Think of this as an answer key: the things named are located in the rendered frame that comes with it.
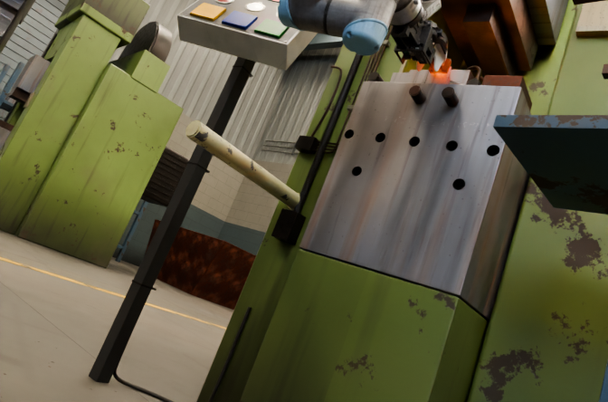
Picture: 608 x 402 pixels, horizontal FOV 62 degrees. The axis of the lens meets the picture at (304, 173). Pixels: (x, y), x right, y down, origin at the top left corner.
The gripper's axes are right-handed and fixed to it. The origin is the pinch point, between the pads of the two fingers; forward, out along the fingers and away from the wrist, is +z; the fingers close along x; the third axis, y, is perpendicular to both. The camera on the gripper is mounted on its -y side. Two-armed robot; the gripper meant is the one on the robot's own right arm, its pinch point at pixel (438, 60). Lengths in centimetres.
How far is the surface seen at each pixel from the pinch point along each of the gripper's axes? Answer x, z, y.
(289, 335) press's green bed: -10, -3, 71
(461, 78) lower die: 6.1, 2.6, 3.2
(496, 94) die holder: 17.4, -3.4, 10.8
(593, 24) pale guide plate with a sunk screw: 27.9, 14.7, -20.3
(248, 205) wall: -680, 669, -97
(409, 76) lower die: -7.5, 2.6, 3.1
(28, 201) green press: -459, 148, 65
